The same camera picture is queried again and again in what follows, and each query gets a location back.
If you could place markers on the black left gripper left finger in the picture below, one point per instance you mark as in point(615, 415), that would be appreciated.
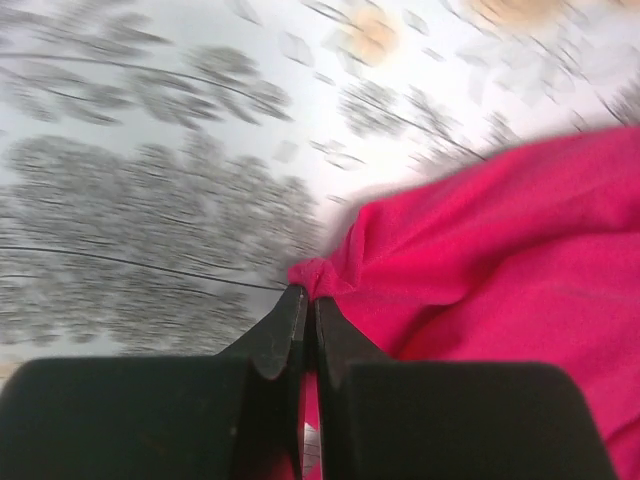
point(233, 415)

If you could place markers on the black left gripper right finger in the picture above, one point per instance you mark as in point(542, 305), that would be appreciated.
point(385, 419)

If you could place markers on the magenta t shirt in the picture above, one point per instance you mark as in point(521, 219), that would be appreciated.
point(530, 256)

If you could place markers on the floral patterned table mat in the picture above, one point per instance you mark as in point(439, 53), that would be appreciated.
point(163, 163)

